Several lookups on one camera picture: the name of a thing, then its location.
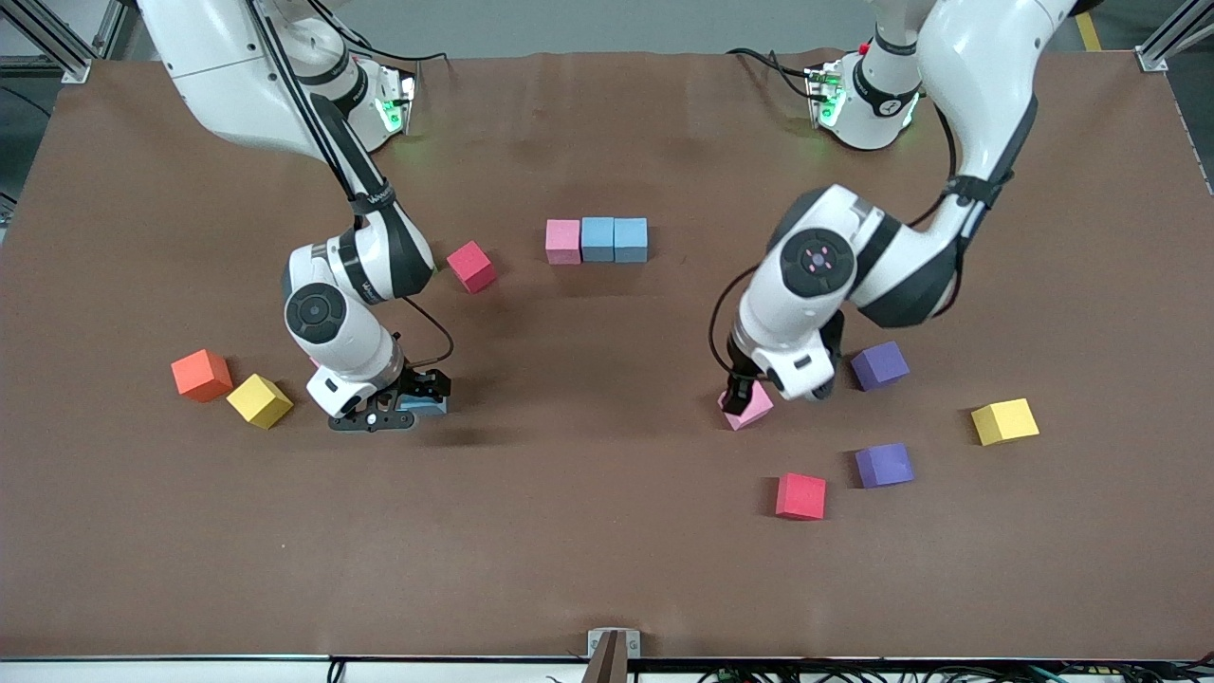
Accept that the pink foam cube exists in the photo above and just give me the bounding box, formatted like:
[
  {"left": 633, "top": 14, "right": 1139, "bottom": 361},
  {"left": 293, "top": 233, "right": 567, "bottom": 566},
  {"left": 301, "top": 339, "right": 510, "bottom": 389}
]
[
  {"left": 545, "top": 219, "right": 581, "bottom": 266},
  {"left": 718, "top": 379, "right": 774, "bottom": 432}
]

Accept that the red foam cube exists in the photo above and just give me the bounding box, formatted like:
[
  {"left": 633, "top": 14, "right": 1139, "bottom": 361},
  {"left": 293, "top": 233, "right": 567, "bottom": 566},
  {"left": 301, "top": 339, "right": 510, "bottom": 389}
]
[
  {"left": 446, "top": 240, "right": 499, "bottom": 295},
  {"left": 775, "top": 473, "right": 827, "bottom": 522}
]

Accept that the yellow foam cube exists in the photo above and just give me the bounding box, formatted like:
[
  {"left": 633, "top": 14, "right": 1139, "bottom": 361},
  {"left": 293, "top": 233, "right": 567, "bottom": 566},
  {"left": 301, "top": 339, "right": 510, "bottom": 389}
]
[
  {"left": 226, "top": 374, "right": 294, "bottom": 431},
  {"left": 970, "top": 397, "right": 1040, "bottom": 447}
]

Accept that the purple foam cube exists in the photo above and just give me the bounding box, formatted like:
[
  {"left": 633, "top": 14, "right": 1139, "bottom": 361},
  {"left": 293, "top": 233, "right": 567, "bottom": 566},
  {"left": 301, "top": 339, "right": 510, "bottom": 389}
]
[
  {"left": 855, "top": 443, "right": 916, "bottom": 489},
  {"left": 850, "top": 341, "right": 911, "bottom": 392}
]

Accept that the orange foam cube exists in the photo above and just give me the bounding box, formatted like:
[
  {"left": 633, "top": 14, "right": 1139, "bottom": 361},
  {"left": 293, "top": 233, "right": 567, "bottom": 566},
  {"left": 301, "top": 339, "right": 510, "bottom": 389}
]
[{"left": 171, "top": 349, "right": 234, "bottom": 403}]

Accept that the brown table mat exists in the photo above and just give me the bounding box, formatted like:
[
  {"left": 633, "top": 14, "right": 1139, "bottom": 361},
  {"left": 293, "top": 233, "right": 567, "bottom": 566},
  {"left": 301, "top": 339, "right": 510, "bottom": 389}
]
[{"left": 0, "top": 47, "right": 1214, "bottom": 662}]

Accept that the metal base connector box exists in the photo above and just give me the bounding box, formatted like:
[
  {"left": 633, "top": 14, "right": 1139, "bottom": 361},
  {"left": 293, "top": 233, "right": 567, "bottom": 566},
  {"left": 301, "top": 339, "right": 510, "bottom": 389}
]
[
  {"left": 372, "top": 65, "right": 418, "bottom": 134},
  {"left": 806, "top": 65, "right": 845, "bottom": 129}
]

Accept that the metal table edge bracket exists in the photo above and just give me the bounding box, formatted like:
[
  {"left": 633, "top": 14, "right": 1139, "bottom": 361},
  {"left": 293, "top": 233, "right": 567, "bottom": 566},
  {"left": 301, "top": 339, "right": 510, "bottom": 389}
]
[{"left": 587, "top": 628, "right": 641, "bottom": 683}]

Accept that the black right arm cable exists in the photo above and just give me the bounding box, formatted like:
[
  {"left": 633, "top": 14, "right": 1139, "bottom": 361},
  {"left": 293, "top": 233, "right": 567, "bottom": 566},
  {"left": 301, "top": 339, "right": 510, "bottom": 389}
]
[{"left": 248, "top": 0, "right": 454, "bottom": 373}]

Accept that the black base cable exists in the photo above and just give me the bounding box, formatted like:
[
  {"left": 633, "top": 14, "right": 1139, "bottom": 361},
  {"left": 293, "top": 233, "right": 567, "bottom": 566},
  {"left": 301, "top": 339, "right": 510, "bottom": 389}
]
[{"left": 727, "top": 47, "right": 819, "bottom": 99}]

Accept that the aluminium frame post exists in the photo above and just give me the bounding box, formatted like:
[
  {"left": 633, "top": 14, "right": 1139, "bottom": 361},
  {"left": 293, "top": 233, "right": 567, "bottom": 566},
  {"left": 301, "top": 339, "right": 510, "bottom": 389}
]
[
  {"left": 1135, "top": 0, "right": 1214, "bottom": 73},
  {"left": 0, "top": 0, "right": 134, "bottom": 84}
]

